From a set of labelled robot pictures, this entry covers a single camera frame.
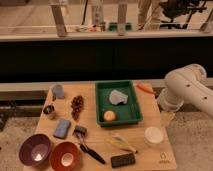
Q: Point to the dark red grapes bunch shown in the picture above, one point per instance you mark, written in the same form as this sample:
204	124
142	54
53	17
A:
77	105

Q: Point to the orange carrot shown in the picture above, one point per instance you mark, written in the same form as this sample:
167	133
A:
145	88

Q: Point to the grey crumpled cloth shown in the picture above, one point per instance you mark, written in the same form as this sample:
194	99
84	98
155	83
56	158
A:
116	97

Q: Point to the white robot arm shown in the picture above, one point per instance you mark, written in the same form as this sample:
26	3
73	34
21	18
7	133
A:
185	84

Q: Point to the orange apple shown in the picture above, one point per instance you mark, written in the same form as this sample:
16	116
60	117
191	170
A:
109	116

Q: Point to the black office chair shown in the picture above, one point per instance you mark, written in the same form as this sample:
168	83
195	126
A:
175	8

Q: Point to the green plastic tray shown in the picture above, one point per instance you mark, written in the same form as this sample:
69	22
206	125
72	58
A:
126	114

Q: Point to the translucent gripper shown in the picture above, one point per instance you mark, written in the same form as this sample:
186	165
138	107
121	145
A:
166	118

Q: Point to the green box in background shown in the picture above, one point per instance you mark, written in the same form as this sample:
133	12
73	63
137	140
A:
114	26

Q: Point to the white round lid container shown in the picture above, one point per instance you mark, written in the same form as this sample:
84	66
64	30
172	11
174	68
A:
153	135

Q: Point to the blue sponge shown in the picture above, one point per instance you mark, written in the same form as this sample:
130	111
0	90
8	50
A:
62	129

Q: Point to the black rectangular block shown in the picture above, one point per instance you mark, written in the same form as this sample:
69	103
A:
122	160

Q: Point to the purple bowl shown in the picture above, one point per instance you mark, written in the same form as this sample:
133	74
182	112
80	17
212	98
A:
35	150

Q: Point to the red bowl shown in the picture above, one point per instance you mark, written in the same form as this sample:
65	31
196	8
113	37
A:
64	157

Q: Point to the small metal cup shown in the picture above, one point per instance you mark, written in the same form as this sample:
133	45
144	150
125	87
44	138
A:
49	111

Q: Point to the blue-grey cup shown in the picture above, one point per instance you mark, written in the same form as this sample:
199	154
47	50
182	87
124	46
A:
58	91

